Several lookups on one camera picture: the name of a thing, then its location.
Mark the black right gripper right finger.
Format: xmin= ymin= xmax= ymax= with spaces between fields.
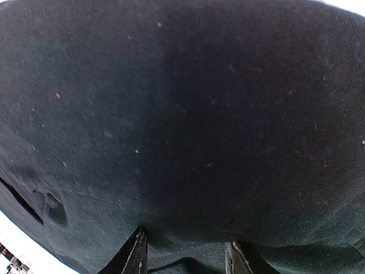
xmin=225 ymin=241 xmax=279 ymax=274

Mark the black garment with logo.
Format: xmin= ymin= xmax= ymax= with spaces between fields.
xmin=1 ymin=1 xmax=364 ymax=273

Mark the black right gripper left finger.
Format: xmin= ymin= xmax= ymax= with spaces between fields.
xmin=98 ymin=227 xmax=148 ymax=274

